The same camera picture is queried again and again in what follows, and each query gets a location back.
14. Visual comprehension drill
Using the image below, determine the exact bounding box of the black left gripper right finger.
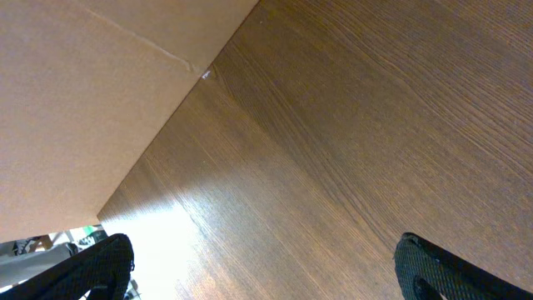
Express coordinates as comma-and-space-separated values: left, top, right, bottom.
394, 232, 532, 300

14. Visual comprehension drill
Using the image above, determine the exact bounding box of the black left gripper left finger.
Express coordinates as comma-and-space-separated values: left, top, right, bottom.
1, 233, 134, 300

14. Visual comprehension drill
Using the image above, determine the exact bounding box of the brown cardboard box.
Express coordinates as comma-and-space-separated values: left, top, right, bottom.
1, 0, 255, 242

